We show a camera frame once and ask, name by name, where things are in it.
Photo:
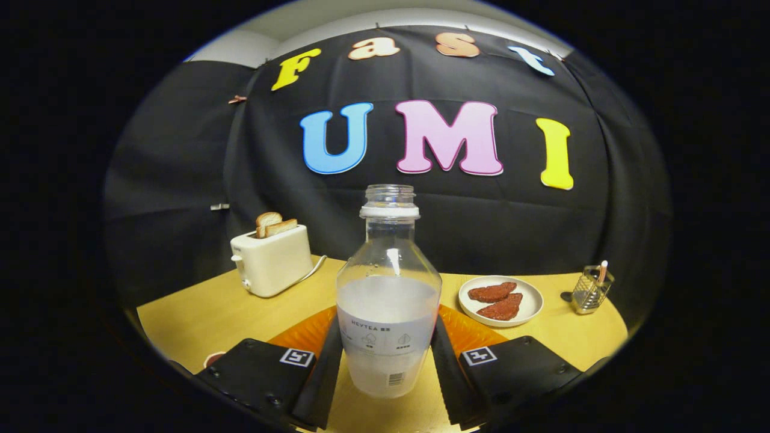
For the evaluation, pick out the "red meat piece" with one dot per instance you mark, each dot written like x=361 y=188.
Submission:
x=502 y=308
x=492 y=291

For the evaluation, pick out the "white round plate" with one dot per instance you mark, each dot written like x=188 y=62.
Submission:
x=532 y=304

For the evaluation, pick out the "clear juice bottle white label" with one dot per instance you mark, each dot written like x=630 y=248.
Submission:
x=388 y=313

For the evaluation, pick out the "cream toaster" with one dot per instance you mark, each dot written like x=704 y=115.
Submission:
x=274 y=264

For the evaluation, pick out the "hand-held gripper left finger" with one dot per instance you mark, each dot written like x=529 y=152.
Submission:
x=322 y=391

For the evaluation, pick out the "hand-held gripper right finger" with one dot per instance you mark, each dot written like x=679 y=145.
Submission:
x=448 y=391

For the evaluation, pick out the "red clip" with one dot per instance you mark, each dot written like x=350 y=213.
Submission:
x=237 y=99

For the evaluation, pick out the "toast slice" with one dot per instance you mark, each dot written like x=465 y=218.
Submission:
x=267 y=219
x=281 y=228

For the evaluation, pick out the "black backdrop cloth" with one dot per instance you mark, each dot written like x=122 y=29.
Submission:
x=481 y=222

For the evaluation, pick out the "wooden table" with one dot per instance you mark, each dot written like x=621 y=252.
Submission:
x=198 y=319

